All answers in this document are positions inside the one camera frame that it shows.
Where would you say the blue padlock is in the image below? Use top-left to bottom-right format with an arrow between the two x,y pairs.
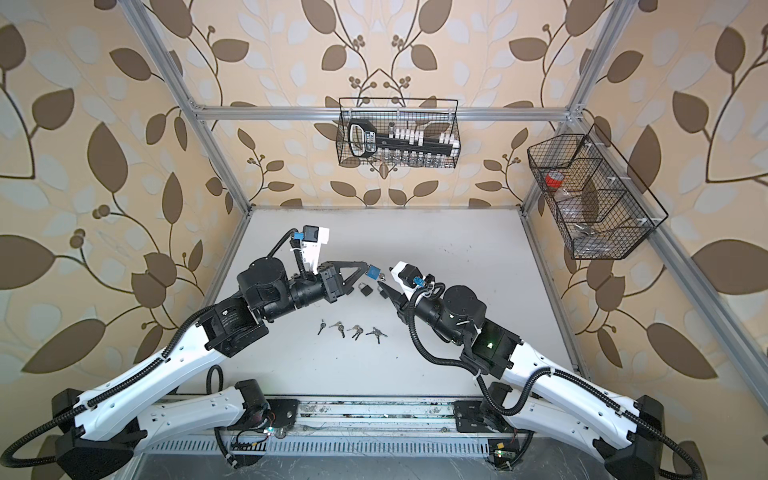
366,265 -> 385,281

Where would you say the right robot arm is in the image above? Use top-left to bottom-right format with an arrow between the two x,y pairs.
378,277 -> 704,479

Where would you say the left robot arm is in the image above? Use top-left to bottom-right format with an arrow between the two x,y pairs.
1,230 -> 370,479

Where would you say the black tool set in basket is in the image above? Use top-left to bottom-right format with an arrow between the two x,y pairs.
346,119 -> 461,164

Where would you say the red object in basket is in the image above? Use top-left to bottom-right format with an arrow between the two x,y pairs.
544,170 -> 565,192

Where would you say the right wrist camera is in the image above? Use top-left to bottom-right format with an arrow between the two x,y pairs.
390,261 -> 435,300

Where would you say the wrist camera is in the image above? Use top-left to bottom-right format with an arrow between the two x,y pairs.
390,261 -> 435,300
289,225 -> 330,275

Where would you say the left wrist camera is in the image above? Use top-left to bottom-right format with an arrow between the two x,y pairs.
289,225 -> 330,275

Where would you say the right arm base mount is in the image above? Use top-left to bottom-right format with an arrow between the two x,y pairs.
453,400 -> 535,471

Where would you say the back wire basket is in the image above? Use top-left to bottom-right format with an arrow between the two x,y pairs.
335,96 -> 462,169

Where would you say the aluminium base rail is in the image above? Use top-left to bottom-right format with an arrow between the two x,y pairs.
119,395 -> 625,457

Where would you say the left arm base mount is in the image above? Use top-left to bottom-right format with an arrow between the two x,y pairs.
213,399 -> 300,470

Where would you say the side wire basket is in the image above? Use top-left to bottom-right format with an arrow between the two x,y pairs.
527,125 -> 668,260

